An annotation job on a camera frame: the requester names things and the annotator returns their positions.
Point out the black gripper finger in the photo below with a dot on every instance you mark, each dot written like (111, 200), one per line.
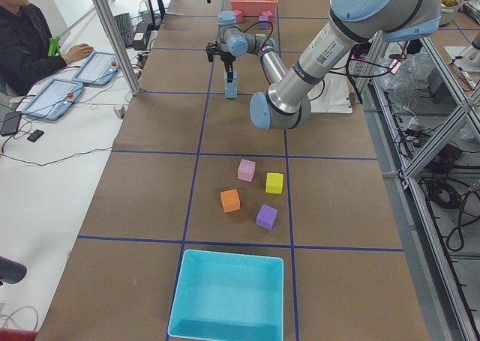
(231, 75)
(226, 77)

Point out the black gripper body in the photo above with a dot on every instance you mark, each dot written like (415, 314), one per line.
(226, 58)

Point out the light blue foam block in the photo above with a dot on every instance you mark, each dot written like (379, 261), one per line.
(230, 91)
(235, 81)

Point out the magenta foam block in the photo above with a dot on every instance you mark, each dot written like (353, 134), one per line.
(268, 14)
(239, 16)

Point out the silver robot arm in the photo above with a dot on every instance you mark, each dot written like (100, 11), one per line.
(286, 105)

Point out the purple foam block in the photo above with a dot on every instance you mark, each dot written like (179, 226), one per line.
(266, 216)
(263, 23)

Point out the black keyboard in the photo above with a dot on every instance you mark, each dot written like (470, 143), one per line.
(125, 28)

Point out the lilac foam block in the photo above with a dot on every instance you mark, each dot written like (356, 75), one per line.
(246, 170)

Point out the brown paper table cover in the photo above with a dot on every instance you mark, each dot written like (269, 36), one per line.
(189, 173)

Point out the teach pendant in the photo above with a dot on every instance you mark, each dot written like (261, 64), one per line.
(53, 100)
(98, 69)

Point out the yellow foam block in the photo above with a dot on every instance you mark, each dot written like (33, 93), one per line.
(274, 183)

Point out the seated person in black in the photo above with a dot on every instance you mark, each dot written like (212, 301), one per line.
(25, 44)

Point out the black smartphone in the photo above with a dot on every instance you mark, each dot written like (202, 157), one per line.
(35, 135)

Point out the light blue plastic bin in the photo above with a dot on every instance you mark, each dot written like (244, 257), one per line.
(228, 296)

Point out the aluminium frame post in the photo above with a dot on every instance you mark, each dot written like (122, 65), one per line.
(107, 21)

